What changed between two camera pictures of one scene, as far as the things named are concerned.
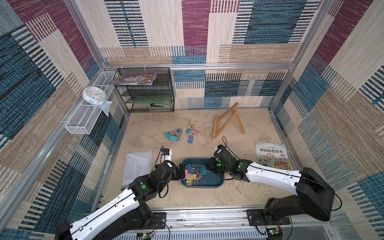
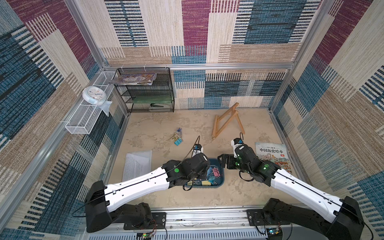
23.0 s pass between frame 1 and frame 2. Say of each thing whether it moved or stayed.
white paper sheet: stayed
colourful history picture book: stayed
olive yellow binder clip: moved
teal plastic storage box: stayed
